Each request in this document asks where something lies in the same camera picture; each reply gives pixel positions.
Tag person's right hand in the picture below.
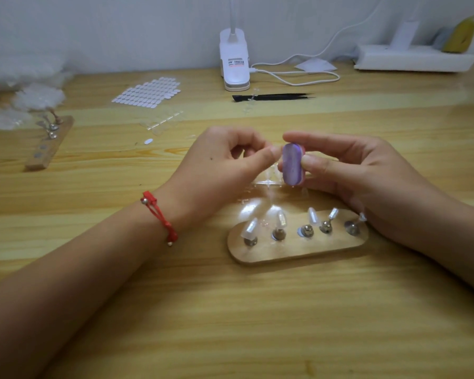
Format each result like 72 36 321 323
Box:
278 132 431 242

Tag person's left hand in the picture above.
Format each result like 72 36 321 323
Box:
158 126 282 231

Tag person's right forearm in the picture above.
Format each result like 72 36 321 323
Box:
375 184 474 300

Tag person's left forearm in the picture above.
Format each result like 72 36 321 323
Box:
0 186 190 379

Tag metal holder with clear nail tip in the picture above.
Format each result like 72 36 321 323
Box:
271 209 288 241
298 207 320 238
319 207 339 234
344 212 367 236
241 217 260 247

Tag black tweezers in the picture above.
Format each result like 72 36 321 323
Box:
232 93 316 102

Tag oval wooden nail stand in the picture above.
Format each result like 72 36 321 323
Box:
227 208 369 266

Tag white paper piece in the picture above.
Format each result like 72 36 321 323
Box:
294 58 338 74

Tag white clip lamp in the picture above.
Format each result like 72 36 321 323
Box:
219 0 252 93

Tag clear backing sheet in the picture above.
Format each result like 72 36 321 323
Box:
140 111 185 137

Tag sheet of white adhesive tabs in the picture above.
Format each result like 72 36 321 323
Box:
111 77 182 109

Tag white power strip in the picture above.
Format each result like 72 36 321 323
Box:
354 44 474 73

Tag white plug adapter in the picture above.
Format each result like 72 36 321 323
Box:
389 19 420 52

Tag grey sponge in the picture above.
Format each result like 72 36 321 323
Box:
432 27 456 51

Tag yellow sponge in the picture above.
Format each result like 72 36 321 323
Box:
442 16 474 54

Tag rectangular wooden nail stand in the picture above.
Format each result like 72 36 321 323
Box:
24 115 75 171

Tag bare metal nail holder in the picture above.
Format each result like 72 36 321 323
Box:
36 121 60 139

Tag pile of clear plastic bags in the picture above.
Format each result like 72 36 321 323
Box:
0 51 75 131

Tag clear plastic nail tip frame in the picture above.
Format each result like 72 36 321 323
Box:
237 169 313 218

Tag white cable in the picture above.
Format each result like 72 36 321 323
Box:
250 0 388 87

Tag red cord bracelet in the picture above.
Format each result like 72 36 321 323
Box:
140 191 179 247

